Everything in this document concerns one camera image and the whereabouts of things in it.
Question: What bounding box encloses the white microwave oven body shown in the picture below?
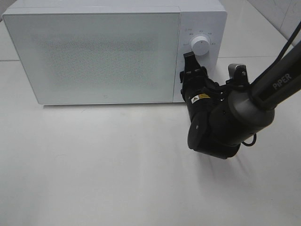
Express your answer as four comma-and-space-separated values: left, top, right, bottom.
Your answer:
2, 0, 227, 104

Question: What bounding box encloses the upper white power knob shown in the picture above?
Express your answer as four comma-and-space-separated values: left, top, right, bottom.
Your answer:
190, 34, 210, 56

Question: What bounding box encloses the white microwave door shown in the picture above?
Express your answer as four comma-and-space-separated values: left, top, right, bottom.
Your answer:
4, 13, 180, 105

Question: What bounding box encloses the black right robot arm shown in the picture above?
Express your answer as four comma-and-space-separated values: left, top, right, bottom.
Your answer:
180, 45, 301, 159

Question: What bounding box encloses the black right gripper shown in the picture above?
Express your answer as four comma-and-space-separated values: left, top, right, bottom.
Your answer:
180, 52, 226, 106

